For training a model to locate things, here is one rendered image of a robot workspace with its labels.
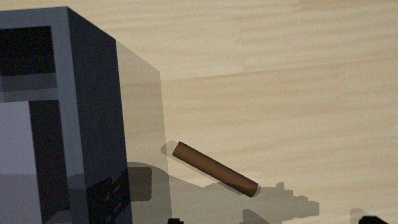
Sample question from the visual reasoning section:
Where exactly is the brown cylindrical peg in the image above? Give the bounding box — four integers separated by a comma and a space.
172, 141, 258, 198

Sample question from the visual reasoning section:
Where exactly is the dark grey open box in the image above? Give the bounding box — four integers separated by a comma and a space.
0, 6, 133, 224

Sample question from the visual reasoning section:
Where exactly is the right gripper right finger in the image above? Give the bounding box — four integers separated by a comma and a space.
359, 216, 388, 224

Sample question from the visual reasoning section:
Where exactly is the grey square plate with hole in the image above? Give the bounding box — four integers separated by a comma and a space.
0, 100, 70, 224

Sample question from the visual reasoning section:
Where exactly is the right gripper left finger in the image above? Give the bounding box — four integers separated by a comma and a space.
167, 218, 184, 224

